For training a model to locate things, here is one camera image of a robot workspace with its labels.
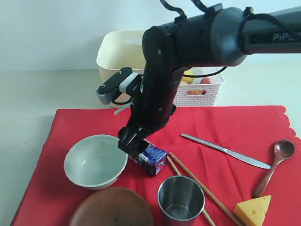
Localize white perforated plastic basket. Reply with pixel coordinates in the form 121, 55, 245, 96
174, 67, 224, 107

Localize cream plastic storage bin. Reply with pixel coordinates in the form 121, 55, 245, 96
96, 31, 145, 112

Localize stainless steel table knife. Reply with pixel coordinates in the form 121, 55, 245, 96
181, 133, 271, 169

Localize stainless steel cup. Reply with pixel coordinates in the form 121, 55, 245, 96
157, 175, 205, 226

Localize yellow cheese wedge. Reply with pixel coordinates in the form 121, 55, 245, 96
234, 195, 272, 226

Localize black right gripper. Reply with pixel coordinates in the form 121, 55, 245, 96
118, 67, 184, 156

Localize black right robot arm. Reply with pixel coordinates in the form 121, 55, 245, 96
118, 7, 301, 157

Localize brown wooden spoon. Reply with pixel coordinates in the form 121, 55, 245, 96
252, 140, 295, 198

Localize upper wooden chopstick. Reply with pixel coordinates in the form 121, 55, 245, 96
168, 152, 243, 226

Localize yellow lemon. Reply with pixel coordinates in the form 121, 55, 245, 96
181, 69, 194, 84

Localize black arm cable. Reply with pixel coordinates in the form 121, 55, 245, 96
159, 0, 301, 78

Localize red tablecloth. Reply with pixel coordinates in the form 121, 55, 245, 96
12, 106, 301, 226

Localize red sausage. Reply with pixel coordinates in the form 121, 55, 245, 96
200, 77, 210, 84

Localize blue white milk carton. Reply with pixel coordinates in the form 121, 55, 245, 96
128, 140, 167, 177

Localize brown wooden plate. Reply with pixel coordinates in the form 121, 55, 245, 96
69, 187, 154, 226

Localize white ceramic bowl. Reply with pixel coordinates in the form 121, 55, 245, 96
63, 134, 128, 190

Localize orange fried chicken piece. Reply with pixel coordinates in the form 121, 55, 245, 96
187, 90, 203, 96

